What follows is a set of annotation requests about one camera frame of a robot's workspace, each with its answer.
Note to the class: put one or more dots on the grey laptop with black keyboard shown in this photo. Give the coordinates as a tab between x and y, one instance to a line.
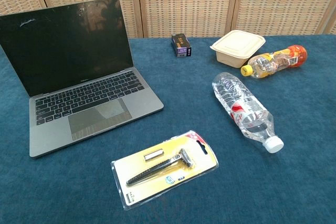
78	51

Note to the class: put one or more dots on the blue carpet table cover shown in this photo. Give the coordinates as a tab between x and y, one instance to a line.
183	98

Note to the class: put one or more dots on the small black purple box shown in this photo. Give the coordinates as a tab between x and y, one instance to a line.
181	44

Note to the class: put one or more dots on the clear water bottle white cap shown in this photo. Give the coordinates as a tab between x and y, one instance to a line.
244	106

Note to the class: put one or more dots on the razor in yellow blister pack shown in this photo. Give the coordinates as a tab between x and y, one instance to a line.
157	174

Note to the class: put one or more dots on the beige lidded takeout box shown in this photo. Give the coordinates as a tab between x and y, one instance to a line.
236	47

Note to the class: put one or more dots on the woven wooden folding screen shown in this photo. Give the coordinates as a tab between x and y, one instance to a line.
189	3

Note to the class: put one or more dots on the orange juice bottle yellow cap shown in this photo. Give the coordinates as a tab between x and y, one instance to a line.
275	62

